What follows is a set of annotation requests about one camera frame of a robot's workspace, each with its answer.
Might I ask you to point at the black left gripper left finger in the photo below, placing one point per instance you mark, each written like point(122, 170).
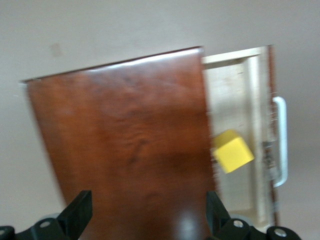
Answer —
point(77, 212)

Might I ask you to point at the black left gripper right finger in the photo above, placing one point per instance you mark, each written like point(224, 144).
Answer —
point(215, 215)

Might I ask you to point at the yellow block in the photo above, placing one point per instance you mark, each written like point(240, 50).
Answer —
point(232, 152)

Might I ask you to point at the dark brown wooden cabinet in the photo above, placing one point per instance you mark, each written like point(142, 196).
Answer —
point(125, 137)

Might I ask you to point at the small brown tape patch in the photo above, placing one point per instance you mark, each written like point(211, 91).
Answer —
point(56, 49)

